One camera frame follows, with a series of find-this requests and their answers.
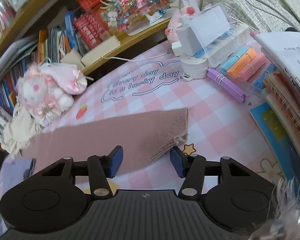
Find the purple and mauve sweater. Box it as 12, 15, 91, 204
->
0, 108, 189, 198

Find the pink checkered desk mat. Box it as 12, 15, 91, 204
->
0, 35, 291, 238

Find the cream folded garment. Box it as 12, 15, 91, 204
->
1, 103, 43, 155

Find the purple stick bundle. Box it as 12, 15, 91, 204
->
207, 68, 248, 103

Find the pink white bunny plush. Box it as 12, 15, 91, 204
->
16, 63, 88, 127

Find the stack of notebooks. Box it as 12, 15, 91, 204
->
248, 31, 300, 188

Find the orange stick bundle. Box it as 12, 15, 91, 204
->
227, 48, 257, 77

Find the white Gorilla book box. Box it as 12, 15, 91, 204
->
0, 106, 12, 135

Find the cream box on shelf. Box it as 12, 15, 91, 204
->
81, 36, 121, 67

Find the clear plastic organizer box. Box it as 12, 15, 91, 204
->
176, 3, 250, 68

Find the small pink pig plush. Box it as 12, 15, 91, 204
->
165, 10, 181, 43

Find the row of books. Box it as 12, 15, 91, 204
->
0, 7, 111, 114

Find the colorful bead tree ornament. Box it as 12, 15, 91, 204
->
100, 0, 174, 32

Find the white cable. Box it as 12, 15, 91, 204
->
100, 51, 175, 64

